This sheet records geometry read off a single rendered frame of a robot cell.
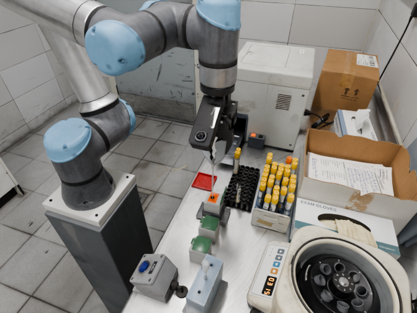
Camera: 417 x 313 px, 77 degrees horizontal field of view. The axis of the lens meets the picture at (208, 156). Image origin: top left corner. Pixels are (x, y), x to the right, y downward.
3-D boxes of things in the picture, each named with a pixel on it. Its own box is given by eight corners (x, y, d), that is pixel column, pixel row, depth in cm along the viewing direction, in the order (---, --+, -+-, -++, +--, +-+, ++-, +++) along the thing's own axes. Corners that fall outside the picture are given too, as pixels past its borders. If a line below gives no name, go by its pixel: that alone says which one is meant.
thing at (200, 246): (195, 248, 70) (194, 233, 65) (211, 253, 68) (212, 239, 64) (189, 261, 67) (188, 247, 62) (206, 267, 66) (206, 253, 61)
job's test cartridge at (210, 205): (208, 204, 79) (208, 190, 75) (223, 208, 78) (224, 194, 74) (203, 215, 76) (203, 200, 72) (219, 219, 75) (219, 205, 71)
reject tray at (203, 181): (198, 172, 91) (198, 171, 91) (217, 177, 90) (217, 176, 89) (191, 186, 86) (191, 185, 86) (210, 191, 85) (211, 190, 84)
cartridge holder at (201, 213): (202, 204, 81) (201, 196, 79) (230, 211, 79) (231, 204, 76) (196, 217, 77) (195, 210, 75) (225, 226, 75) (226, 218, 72)
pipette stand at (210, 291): (201, 272, 65) (200, 250, 58) (228, 284, 63) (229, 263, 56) (182, 313, 58) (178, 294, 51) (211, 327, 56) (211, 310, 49)
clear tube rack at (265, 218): (262, 176, 90) (265, 160, 85) (292, 183, 88) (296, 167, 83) (250, 224, 75) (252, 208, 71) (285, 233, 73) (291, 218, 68)
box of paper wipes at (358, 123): (333, 121, 116) (342, 95, 108) (361, 124, 114) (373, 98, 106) (338, 152, 100) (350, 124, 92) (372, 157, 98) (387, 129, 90)
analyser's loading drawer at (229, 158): (229, 130, 108) (230, 118, 104) (245, 133, 106) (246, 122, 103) (215, 161, 93) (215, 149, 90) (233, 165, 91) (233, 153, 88)
